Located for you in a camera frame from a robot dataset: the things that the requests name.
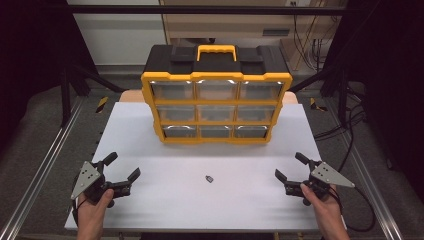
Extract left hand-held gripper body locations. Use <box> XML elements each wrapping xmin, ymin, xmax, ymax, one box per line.
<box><xmin>70</xmin><ymin>161</ymin><xmax>132</xmax><ymax>208</ymax></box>

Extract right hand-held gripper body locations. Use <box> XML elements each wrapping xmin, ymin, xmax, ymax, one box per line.
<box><xmin>284</xmin><ymin>161</ymin><xmax>356</xmax><ymax>207</ymax></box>

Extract yellow black drawer organizer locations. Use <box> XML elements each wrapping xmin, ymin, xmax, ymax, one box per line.
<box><xmin>140</xmin><ymin>44</ymin><xmax>294</xmax><ymax>145</ymax></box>

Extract person's left hand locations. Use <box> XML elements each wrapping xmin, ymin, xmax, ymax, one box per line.
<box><xmin>77</xmin><ymin>188</ymin><xmax>115</xmax><ymax>231</ymax></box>

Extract person's right hand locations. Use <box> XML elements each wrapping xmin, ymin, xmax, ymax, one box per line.
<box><xmin>299</xmin><ymin>183</ymin><xmax>343</xmax><ymax>229</ymax></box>

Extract black metal stand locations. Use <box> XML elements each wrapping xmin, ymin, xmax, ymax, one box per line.
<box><xmin>288</xmin><ymin>63</ymin><xmax>350</xmax><ymax>128</ymax></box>
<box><xmin>59</xmin><ymin>64</ymin><xmax>127</xmax><ymax>128</ymax></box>

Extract grid of clear drawers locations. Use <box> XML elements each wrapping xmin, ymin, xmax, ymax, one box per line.
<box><xmin>149</xmin><ymin>79</ymin><xmax>285</xmax><ymax>139</ymax></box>

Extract white cabinet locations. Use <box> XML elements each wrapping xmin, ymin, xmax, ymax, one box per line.
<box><xmin>66</xmin><ymin>0</ymin><xmax>168</xmax><ymax>66</ymax></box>

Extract dark curtain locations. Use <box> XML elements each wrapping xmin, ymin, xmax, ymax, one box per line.
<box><xmin>0</xmin><ymin>0</ymin><xmax>99</xmax><ymax>154</ymax></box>
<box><xmin>323</xmin><ymin>0</ymin><xmax>424</xmax><ymax>196</ymax></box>

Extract wooden cabinet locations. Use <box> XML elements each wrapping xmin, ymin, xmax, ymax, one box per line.
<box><xmin>159</xmin><ymin>0</ymin><xmax>348</xmax><ymax>72</ymax></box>

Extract left hand-held gripper cable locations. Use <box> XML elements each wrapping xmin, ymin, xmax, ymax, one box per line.
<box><xmin>71</xmin><ymin>197</ymin><xmax>88</xmax><ymax>228</ymax></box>

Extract aluminium rail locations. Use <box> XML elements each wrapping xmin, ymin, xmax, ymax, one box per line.
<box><xmin>0</xmin><ymin>96</ymin><xmax>85</xmax><ymax>240</ymax></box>
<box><xmin>323</xmin><ymin>99</ymin><xmax>405</xmax><ymax>240</ymax></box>

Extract black floor cables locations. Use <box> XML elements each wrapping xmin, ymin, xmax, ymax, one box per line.
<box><xmin>313</xmin><ymin>83</ymin><xmax>368</xmax><ymax>174</ymax></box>

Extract bundle of hanging cables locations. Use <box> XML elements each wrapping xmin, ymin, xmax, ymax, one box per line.
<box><xmin>291</xmin><ymin>2</ymin><xmax>331</xmax><ymax>73</ymax></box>

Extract black frame crossbar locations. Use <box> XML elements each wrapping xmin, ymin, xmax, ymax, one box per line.
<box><xmin>43</xmin><ymin>4</ymin><xmax>361</xmax><ymax>16</ymax></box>

